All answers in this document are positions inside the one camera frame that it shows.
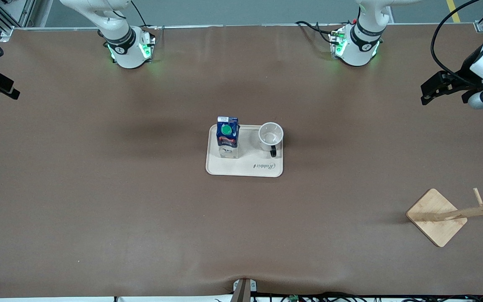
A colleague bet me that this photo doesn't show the white smiley mug black handle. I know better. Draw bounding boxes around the white smiley mug black handle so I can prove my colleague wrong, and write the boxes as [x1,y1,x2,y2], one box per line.
[258,122,284,158]

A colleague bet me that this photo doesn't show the blue milk carton green cap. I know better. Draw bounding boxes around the blue milk carton green cap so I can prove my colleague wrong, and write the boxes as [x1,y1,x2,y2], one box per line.
[217,117,239,159]

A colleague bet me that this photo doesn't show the wooden cup rack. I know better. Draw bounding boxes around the wooden cup rack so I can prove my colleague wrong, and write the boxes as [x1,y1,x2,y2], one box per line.
[406,187,483,247]

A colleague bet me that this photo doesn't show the brown table mat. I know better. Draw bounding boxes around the brown table mat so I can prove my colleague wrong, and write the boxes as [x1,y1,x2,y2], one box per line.
[0,24,483,299]

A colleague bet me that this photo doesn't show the beige plastic tray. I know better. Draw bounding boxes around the beige plastic tray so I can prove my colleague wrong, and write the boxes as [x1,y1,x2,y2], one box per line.
[206,124,284,178]

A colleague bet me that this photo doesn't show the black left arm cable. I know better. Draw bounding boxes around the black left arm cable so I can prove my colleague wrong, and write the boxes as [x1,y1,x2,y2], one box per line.
[431,0,483,84]

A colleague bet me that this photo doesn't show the aluminium frame with diagonal bars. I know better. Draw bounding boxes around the aluminium frame with diagonal bars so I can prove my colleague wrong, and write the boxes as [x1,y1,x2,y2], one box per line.
[0,0,37,42]

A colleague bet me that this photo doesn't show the black left base cable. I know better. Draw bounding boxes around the black left base cable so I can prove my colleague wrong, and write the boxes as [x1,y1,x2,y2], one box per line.
[295,20,335,44]

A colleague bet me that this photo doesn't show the black base cable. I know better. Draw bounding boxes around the black base cable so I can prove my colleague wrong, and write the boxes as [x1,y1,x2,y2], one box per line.
[130,0,164,40]
[295,20,335,44]

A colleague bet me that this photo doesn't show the black right base cable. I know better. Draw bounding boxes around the black right base cable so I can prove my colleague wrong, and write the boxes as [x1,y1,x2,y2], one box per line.
[130,0,164,40]

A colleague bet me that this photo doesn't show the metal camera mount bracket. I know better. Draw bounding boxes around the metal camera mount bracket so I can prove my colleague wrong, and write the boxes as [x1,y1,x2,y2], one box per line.
[232,278,258,302]

